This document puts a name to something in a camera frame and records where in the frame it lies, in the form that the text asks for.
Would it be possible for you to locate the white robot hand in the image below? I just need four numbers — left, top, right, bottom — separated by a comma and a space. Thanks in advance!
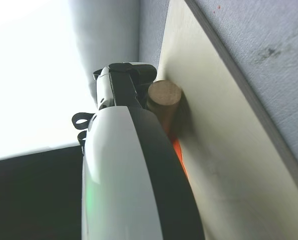
72, 61, 206, 240

